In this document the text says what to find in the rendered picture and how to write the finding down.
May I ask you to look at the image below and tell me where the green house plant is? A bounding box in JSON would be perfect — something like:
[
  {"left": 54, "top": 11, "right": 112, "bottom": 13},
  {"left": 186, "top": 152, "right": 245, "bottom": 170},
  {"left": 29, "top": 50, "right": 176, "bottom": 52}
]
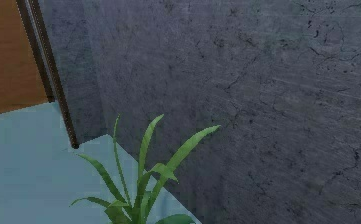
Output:
[{"left": 69, "top": 113, "right": 222, "bottom": 224}]

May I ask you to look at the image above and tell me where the brown wooden room door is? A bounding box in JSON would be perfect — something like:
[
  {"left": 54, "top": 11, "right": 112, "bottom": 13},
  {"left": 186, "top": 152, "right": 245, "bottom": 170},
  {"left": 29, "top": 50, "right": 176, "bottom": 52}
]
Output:
[{"left": 0, "top": 0, "right": 80, "bottom": 150}]

